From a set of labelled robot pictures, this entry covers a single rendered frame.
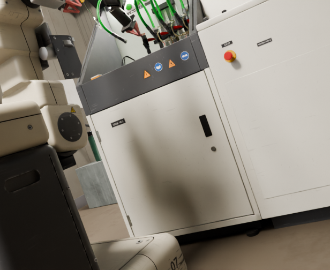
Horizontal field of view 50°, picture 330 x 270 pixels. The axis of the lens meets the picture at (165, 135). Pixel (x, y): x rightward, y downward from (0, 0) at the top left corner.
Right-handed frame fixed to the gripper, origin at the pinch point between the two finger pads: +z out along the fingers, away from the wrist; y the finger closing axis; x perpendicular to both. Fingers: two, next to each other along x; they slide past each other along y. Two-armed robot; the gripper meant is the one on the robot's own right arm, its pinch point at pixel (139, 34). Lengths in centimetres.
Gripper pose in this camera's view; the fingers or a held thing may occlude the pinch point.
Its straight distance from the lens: 194.5
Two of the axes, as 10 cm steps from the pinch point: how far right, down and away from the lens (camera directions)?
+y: 1.7, -8.2, 5.4
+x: -7.7, 2.3, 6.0
